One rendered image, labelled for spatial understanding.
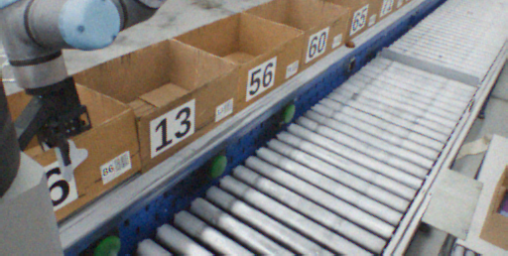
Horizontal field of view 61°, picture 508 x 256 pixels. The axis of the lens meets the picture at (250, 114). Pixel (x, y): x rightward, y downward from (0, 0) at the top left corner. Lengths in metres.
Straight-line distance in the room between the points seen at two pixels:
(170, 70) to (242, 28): 0.40
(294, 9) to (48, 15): 1.44
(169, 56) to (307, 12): 0.79
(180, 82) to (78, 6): 0.79
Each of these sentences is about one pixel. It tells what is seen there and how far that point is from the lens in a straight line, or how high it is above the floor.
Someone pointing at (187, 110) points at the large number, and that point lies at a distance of 1.14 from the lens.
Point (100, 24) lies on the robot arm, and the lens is 0.75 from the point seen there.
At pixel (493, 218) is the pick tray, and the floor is 0.83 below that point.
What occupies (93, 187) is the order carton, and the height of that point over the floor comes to 0.93.
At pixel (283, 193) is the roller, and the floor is 0.75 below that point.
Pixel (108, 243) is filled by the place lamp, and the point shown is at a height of 0.84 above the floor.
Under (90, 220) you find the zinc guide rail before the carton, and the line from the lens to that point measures 1.02.
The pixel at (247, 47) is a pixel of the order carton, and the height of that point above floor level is 0.92.
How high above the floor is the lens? 1.60
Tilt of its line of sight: 32 degrees down
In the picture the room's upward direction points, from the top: 5 degrees clockwise
